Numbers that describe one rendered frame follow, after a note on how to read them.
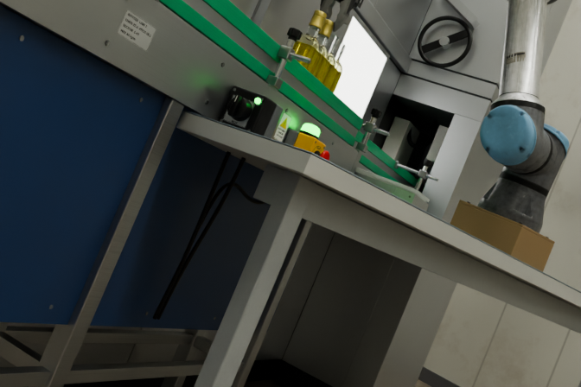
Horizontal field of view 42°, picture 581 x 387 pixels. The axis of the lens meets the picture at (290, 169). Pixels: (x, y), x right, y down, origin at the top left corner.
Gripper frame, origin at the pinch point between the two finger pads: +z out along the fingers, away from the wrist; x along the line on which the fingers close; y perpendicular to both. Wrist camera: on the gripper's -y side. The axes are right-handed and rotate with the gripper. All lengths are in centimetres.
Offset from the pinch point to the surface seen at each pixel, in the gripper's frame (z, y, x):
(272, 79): 26, -42, -15
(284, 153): 42, -74, -39
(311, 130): 31.4, -26.0, -19.8
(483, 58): -33, 103, -15
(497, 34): -44, 103, -17
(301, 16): -1.5, 6.3, 11.9
